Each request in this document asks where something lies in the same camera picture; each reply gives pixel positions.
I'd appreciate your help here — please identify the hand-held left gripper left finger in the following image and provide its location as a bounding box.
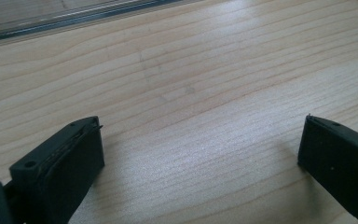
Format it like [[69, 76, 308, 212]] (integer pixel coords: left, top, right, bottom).
[[8, 116, 106, 224]]

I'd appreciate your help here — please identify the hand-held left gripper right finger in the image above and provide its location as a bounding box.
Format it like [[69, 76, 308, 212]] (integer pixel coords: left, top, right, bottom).
[[296, 113, 358, 224]]

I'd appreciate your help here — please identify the metal table edge rail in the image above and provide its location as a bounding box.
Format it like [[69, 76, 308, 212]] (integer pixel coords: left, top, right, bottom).
[[0, 0, 206, 50]]

